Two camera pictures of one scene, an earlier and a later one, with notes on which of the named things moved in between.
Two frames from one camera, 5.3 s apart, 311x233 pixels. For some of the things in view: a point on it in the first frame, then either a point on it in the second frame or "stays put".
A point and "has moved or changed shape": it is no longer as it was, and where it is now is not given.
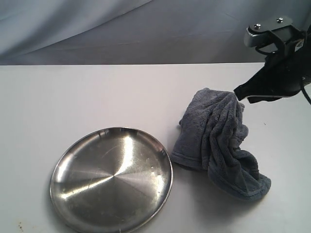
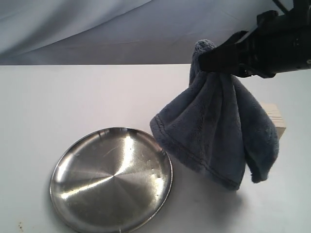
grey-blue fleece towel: [210, 138] has moved or changed shape
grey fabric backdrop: [128, 32] stays put
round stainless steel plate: [115, 180] stays put
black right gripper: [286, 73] to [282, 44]
